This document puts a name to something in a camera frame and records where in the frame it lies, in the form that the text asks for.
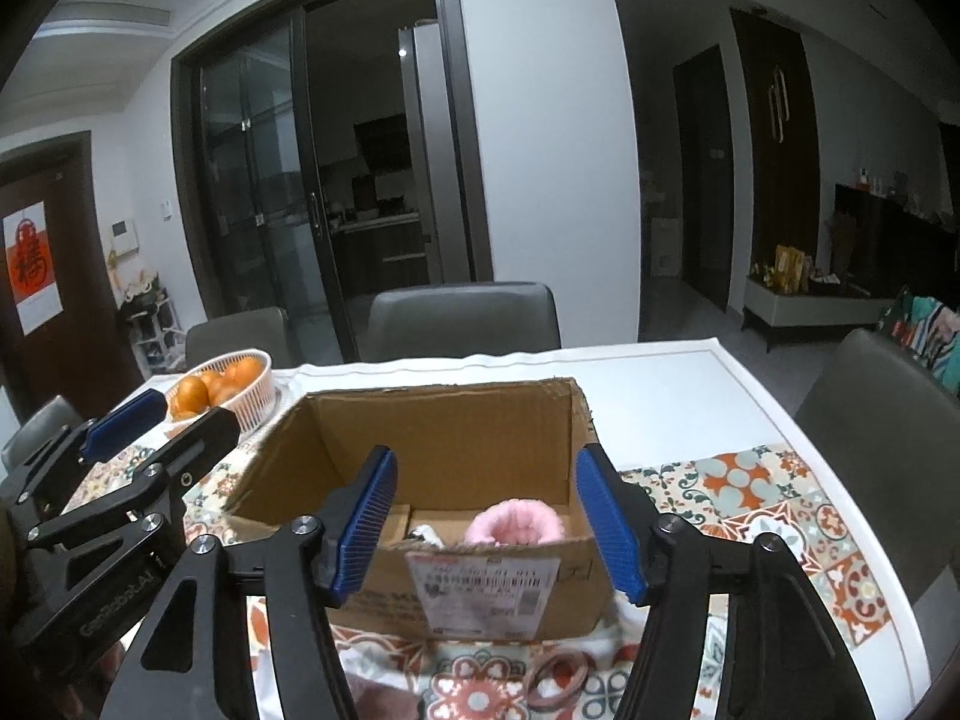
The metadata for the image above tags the colourful fabric on sofa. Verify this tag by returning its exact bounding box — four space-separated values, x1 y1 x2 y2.
877 291 960 395

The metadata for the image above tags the brown cardboard box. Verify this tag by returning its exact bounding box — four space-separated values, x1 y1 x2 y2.
223 379 612 642

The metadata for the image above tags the pink hair band bundle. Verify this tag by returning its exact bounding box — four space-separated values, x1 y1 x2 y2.
523 649 590 712

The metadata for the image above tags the orange fruit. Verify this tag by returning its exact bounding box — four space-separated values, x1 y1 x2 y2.
223 355 263 388
206 376 241 406
171 376 210 419

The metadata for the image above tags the low white tv cabinet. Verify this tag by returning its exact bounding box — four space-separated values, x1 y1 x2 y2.
740 280 893 349

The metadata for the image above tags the grey dining chair far-left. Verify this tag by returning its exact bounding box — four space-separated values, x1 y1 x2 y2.
185 307 304 369

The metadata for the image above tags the silver refrigerator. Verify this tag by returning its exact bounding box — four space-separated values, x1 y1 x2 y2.
397 20 472 284

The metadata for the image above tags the pink fluffy towel roll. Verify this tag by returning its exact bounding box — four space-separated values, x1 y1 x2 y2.
464 499 566 546

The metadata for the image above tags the white zigzag-edged cloth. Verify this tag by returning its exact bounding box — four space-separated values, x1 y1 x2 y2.
407 525 444 550

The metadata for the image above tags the white wall intercom panel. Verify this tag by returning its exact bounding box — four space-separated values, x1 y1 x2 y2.
109 220 140 257

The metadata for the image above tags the red paper door poster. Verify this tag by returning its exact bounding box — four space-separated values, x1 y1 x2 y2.
3 202 64 335

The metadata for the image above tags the grey dining chair left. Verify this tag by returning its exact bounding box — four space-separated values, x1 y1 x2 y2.
2 395 82 473

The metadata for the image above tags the white basket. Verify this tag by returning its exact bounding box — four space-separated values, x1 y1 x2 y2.
161 348 277 439

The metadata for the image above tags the left hand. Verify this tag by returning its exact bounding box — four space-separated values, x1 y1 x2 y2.
52 642 125 720

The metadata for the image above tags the dark glass sliding door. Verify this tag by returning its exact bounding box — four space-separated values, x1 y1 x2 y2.
171 0 493 364

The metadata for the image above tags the grey dining chair right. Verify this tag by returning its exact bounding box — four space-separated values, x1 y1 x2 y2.
796 330 958 601

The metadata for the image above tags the cluttered shelf rack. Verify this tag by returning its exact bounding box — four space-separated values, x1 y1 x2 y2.
119 270 185 379

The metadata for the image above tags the grey dining chair far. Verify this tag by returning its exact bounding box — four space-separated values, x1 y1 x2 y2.
359 281 562 362

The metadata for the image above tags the mauve fluffy cloth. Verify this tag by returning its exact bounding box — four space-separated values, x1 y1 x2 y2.
347 674 420 720

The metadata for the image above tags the patterned tile table runner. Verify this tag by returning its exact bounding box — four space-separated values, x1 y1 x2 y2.
62 442 895 720

